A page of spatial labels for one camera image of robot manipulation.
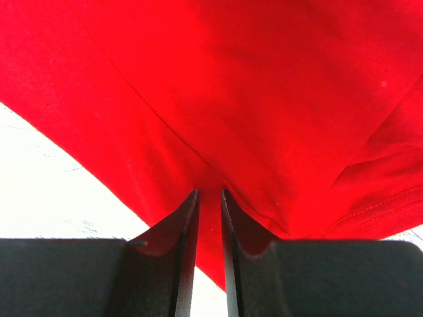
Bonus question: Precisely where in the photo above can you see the floral patterned table mat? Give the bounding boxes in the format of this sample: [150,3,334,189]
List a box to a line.
[0,102,423,317]

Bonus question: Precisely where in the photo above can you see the bright red t shirt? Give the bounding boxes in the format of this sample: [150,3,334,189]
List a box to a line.
[1,1,422,287]

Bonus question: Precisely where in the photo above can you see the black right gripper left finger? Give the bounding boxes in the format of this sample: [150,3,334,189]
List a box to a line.
[1,190,199,316]

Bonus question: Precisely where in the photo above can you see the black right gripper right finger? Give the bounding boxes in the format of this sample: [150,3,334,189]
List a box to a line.
[221,190,422,316]

